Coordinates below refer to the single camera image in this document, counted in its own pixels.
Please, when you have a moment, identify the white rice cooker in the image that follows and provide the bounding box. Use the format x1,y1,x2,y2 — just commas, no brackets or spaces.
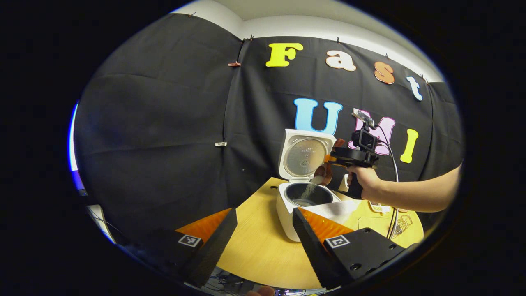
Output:
276,129,363,243

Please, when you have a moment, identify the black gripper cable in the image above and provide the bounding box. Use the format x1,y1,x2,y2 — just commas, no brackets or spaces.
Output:
377,123,400,240

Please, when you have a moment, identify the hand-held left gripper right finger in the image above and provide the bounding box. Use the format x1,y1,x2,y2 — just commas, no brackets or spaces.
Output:
292,207,416,290

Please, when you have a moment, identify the black backdrop cloth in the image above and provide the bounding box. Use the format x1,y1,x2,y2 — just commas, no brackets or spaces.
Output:
73,12,464,243

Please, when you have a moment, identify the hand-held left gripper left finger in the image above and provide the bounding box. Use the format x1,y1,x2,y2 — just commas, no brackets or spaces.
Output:
119,208,238,288

